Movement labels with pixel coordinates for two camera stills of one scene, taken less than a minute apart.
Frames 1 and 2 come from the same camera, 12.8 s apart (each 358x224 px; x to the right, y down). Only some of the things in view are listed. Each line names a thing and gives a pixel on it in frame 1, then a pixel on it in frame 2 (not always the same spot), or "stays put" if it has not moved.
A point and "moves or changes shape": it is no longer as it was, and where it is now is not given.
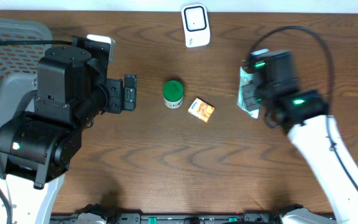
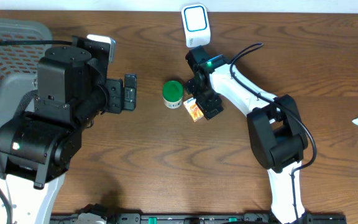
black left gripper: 126,94 stays put
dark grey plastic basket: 7,75 stays put
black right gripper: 250,102 to 204,104
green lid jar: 173,93 stays put
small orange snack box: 201,109 moves or changes shape
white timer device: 196,25 stays put
